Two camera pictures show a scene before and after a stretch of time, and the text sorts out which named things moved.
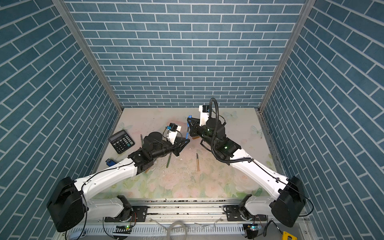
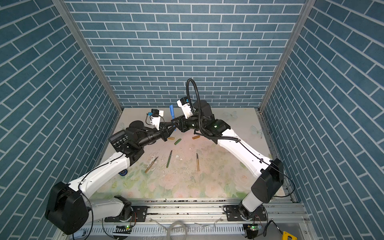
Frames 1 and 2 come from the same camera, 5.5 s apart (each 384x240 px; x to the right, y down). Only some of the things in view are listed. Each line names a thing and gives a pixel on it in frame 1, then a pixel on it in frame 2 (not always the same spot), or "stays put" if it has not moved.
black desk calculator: [121, 141] stays put
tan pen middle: [197, 162] stays put
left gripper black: [178, 142] to [163, 132]
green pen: [169, 160] stays put
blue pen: [188, 130] to [172, 111]
